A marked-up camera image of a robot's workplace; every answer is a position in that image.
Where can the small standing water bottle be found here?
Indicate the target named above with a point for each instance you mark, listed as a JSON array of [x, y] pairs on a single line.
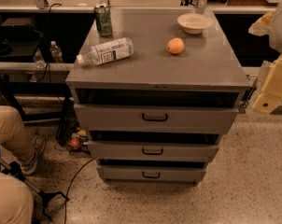
[[56, 52]]

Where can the grey metal drawer cabinet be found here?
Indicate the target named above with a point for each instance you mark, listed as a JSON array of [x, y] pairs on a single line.
[[205, 74]]

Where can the grey middle drawer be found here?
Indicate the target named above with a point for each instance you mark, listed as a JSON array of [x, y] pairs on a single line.
[[144, 151]]

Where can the green soda can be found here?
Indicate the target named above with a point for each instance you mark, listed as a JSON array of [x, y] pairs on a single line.
[[103, 19]]

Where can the clear plastic water bottle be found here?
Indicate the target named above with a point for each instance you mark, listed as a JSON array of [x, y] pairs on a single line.
[[107, 52]]

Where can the red apple on floor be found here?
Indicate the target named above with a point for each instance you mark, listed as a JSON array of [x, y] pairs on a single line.
[[75, 143]]

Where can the black grabber stick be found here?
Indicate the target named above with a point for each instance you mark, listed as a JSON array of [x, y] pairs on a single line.
[[14, 169]]

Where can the grey bottom drawer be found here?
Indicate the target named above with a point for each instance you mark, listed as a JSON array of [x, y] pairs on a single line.
[[151, 174]]

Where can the orange fruit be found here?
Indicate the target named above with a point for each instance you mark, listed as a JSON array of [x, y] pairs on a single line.
[[175, 46]]

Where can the grey drawer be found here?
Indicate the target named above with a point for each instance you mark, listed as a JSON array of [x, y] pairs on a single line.
[[155, 119], [151, 174], [144, 151]]

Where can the grey top drawer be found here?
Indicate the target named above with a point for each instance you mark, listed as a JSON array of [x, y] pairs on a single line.
[[155, 119]]

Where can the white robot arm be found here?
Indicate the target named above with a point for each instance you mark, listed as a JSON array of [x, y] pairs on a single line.
[[275, 40]]

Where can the grey sneaker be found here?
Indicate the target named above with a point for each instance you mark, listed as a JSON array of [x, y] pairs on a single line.
[[30, 166]]

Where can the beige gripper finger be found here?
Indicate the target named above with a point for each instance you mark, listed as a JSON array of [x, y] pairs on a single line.
[[263, 25], [266, 103]]

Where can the person leg in khaki trousers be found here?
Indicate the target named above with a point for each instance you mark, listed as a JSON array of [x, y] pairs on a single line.
[[13, 136]]

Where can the white paper bowl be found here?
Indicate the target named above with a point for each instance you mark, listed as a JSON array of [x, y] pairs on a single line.
[[193, 23]]

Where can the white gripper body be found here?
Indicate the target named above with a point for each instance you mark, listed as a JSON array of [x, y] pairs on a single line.
[[281, 32]]

